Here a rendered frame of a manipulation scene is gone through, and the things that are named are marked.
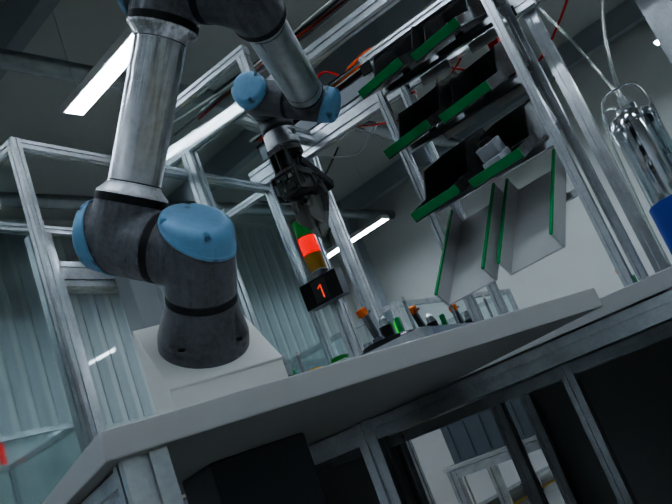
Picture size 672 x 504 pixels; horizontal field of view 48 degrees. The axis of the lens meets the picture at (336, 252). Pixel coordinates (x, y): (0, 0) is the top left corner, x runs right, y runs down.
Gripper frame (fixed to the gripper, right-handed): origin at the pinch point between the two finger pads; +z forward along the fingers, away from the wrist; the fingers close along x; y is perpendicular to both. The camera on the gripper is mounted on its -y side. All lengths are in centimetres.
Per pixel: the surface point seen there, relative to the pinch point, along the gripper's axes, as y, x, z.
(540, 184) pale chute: -27.3, 39.6, 6.6
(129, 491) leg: 85, 19, 43
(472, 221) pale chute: -28.0, 21.9, 6.4
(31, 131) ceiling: -399, -543, -437
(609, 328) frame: 4, 47, 42
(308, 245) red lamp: -29.7, -22.7, -9.7
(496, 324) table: 43, 43, 38
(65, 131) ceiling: -436, -531, -437
